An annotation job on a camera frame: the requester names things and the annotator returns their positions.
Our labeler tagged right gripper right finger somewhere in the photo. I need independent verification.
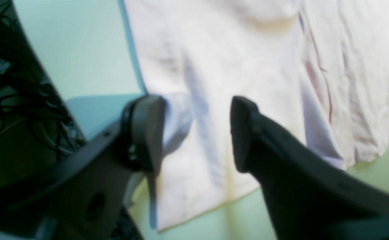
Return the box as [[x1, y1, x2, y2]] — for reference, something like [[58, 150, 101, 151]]
[[230, 96, 389, 240]]

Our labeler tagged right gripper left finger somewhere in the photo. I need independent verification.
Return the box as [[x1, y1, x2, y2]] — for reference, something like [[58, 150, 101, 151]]
[[0, 95, 167, 240]]

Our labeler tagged pink T-shirt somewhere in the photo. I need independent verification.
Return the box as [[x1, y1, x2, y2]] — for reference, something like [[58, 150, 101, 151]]
[[124, 0, 389, 231]]

